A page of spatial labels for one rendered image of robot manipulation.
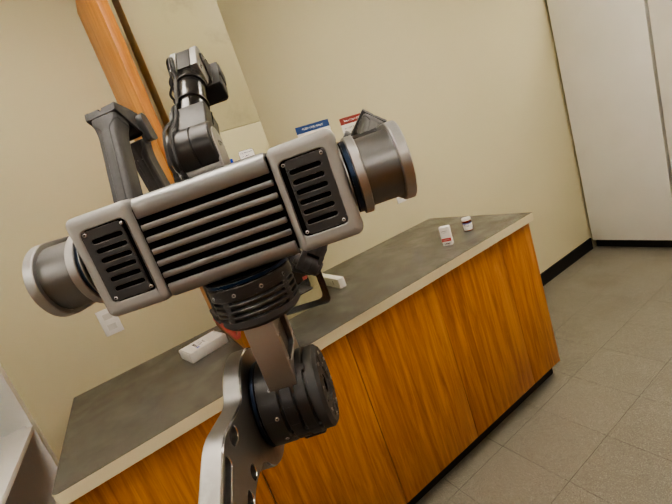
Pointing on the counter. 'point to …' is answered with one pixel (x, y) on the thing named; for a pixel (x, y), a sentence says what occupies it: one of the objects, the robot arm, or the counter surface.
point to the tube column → (155, 79)
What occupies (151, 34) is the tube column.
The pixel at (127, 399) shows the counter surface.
